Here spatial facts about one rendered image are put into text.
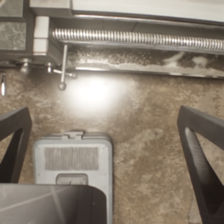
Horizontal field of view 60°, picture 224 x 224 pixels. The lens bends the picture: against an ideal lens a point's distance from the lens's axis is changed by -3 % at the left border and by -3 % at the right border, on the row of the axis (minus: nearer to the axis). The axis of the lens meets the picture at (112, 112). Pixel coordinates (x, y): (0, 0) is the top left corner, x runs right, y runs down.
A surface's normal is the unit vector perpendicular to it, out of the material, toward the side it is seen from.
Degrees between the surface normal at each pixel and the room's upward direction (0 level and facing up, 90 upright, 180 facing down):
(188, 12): 36
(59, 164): 0
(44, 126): 0
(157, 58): 0
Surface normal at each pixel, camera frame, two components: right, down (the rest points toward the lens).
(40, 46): 0.03, 0.09
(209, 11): 0.00, 0.65
